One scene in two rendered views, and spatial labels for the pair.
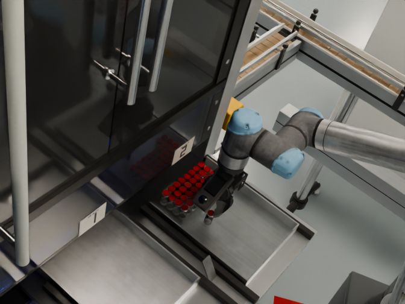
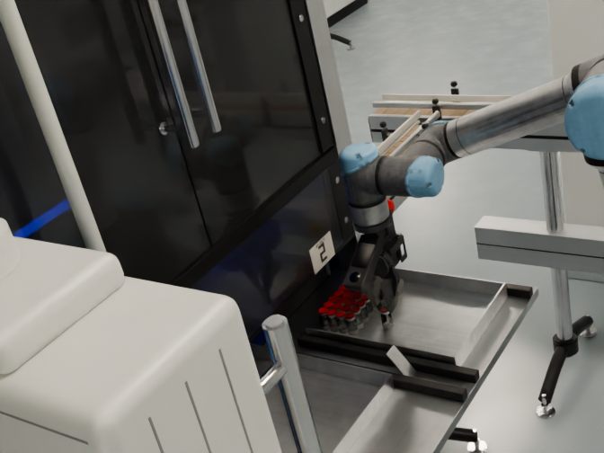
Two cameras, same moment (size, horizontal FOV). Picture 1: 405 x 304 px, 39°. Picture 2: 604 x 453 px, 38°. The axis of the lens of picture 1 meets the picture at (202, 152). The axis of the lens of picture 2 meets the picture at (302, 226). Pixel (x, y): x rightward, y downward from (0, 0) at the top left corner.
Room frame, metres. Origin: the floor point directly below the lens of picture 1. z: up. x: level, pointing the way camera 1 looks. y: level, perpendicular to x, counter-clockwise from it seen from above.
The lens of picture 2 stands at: (-0.50, -0.27, 1.93)
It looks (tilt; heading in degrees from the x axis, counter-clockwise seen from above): 27 degrees down; 12
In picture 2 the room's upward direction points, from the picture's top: 14 degrees counter-clockwise
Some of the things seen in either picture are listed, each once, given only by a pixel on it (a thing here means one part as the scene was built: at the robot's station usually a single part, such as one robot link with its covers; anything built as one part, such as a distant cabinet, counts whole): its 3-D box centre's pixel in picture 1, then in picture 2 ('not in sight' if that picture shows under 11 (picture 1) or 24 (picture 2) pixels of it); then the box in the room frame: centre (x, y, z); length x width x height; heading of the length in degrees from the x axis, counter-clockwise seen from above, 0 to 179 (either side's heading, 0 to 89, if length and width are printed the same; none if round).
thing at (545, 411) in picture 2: (296, 205); (566, 354); (1.89, -0.51, 0.07); 0.50 x 0.08 x 0.14; 153
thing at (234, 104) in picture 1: (226, 112); not in sight; (1.34, -0.04, 0.99); 0.08 x 0.07 x 0.07; 63
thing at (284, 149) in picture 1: (281, 151); (413, 172); (0.99, -0.18, 1.23); 0.11 x 0.11 x 0.08; 67
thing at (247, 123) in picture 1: (243, 133); (363, 173); (1.01, -0.08, 1.23); 0.09 x 0.08 x 0.11; 67
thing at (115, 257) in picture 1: (114, 270); (281, 405); (0.76, 0.12, 0.90); 0.34 x 0.26 x 0.04; 63
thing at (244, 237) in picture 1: (224, 216); (406, 312); (1.02, -0.11, 0.90); 0.34 x 0.26 x 0.04; 63
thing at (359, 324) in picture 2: (200, 196); (369, 303); (1.06, -0.03, 0.90); 0.18 x 0.02 x 0.05; 153
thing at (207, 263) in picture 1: (224, 281); (424, 368); (0.81, -0.15, 0.91); 0.14 x 0.03 x 0.06; 63
